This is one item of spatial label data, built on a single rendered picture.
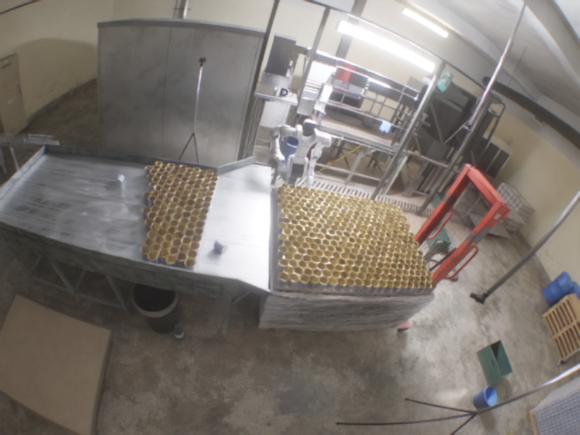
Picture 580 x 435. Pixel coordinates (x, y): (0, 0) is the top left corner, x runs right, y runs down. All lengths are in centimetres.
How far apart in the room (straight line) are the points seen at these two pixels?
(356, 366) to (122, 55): 506
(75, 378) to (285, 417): 197
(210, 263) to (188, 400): 136
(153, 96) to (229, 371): 371
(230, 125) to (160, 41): 166
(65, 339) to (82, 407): 68
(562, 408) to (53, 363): 656
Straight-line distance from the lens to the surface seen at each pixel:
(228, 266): 178
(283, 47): 334
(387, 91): 444
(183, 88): 391
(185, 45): 379
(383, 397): 309
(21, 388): 307
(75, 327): 287
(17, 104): 732
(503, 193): 927
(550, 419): 543
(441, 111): 552
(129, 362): 270
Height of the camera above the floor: 253
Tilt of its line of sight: 41 degrees down
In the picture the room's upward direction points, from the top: 21 degrees clockwise
